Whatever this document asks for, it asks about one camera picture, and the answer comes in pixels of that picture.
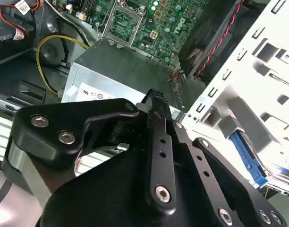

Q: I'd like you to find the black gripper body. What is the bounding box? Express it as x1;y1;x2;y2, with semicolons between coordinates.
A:
39;146;221;227

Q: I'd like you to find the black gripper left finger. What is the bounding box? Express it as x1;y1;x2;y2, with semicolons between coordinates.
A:
1;88;179;215

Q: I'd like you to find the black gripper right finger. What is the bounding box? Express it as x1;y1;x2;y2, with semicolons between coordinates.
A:
155;90;289;227

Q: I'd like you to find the hard disk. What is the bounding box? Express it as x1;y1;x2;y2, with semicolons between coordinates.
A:
230;131;289;197

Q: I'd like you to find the orange power wire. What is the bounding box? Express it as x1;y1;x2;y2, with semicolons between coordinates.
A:
0;0;42;41

